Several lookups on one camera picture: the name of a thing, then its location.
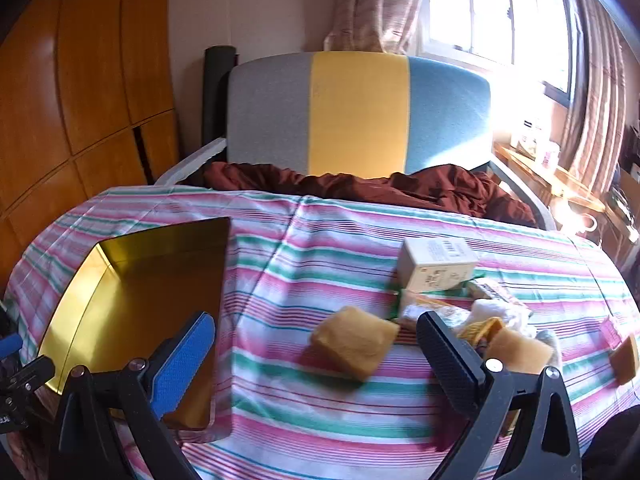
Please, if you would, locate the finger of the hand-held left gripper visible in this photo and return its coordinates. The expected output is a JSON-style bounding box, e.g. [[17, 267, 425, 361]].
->
[[0, 335, 56, 403]]

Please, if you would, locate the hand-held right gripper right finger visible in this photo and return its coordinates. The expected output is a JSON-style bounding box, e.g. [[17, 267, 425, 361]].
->
[[416, 311, 583, 480]]

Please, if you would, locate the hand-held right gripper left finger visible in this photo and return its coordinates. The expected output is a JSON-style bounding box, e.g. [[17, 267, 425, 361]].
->
[[47, 311, 217, 480]]

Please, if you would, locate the white plastic bag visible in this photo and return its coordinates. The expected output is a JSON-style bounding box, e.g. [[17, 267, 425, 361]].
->
[[470, 299, 538, 337]]

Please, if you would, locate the gold tin box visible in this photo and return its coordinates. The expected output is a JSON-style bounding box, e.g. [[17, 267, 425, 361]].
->
[[37, 216, 233, 443]]

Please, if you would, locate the cream carton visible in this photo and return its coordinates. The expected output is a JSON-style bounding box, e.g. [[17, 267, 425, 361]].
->
[[397, 237, 479, 293]]

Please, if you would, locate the yellow mesh scrubber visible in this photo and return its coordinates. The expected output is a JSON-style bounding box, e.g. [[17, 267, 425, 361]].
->
[[457, 317, 503, 351]]

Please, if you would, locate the pink ridged plastic item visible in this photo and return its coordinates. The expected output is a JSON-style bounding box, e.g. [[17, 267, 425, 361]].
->
[[600, 317, 621, 348]]

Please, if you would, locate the striped cloth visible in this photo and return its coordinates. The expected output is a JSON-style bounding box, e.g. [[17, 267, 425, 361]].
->
[[2, 185, 640, 480]]

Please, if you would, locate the brown sponge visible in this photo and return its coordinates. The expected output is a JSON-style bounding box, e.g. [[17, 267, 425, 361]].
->
[[611, 332, 640, 387]]

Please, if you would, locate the dark red cloth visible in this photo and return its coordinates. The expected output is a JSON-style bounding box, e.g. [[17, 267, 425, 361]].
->
[[204, 161, 538, 226]]

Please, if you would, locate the person's dark clothing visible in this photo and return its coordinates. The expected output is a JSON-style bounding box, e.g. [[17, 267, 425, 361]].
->
[[582, 410, 640, 480]]

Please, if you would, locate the wooden desk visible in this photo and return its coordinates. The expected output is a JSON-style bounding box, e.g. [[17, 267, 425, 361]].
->
[[492, 140, 608, 213]]

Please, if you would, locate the white printed box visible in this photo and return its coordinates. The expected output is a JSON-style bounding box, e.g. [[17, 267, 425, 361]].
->
[[515, 117, 546, 156]]

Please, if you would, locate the grey yellow blue chair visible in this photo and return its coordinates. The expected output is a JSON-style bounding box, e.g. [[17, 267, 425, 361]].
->
[[155, 51, 558, 231]]

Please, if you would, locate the patterned beige curtain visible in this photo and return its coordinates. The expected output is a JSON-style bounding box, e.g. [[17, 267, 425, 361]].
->
[[560, 0, 631, 196], [324, 0, 426, 55]]

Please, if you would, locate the wooden wardrobe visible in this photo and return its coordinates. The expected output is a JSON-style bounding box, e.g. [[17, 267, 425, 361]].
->
[[0, 0, 181, 291]]

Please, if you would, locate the window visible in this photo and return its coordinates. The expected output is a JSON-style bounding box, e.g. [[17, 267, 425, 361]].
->
[[425, 0, 573, 106]]

